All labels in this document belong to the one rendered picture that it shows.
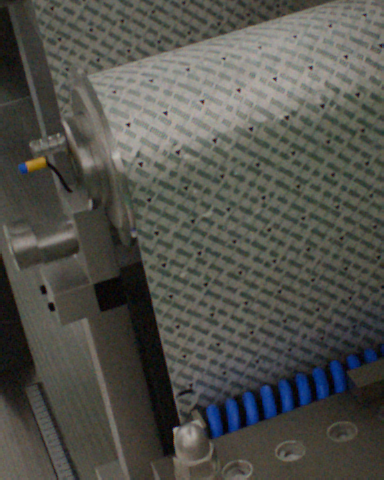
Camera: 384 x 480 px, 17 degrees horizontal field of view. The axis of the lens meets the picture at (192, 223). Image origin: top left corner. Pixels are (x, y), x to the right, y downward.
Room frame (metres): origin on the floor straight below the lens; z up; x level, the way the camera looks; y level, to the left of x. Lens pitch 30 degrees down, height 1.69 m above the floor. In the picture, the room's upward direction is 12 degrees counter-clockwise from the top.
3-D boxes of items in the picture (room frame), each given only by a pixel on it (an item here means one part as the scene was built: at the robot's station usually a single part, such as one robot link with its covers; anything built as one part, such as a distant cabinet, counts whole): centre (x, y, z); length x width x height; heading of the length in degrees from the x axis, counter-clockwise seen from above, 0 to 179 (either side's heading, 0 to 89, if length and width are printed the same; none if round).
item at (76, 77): (0.90, 0.06, 1.25); 0.15 x 0.01 x 0.15; 13
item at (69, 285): (0.92, 0.10, 1.05); 0.06 x 0.05 x 0.31; 103
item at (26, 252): (0.91, 0.14, 1.18); 0.04 x 0.02 x 0.04; 13
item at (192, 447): (0.77, 0.03, 1.05); 0.04 x 0.04 x 0.04
